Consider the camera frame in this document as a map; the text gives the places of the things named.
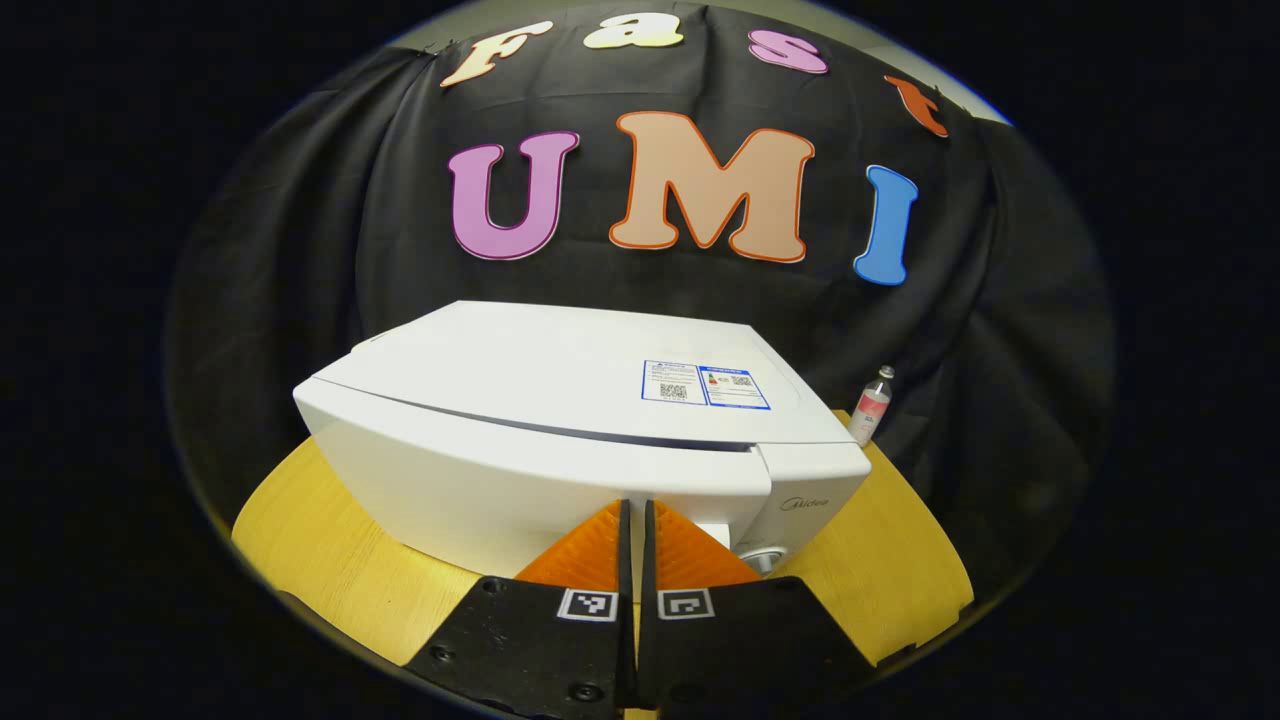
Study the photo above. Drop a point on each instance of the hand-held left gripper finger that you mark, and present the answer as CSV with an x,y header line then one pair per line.
x,y
648,560
625,560

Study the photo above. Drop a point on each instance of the clear bottle with pink label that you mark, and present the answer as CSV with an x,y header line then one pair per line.
x,y
870,410

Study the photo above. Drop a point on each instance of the white microwave oven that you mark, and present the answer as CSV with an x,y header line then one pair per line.
x,y
550,370

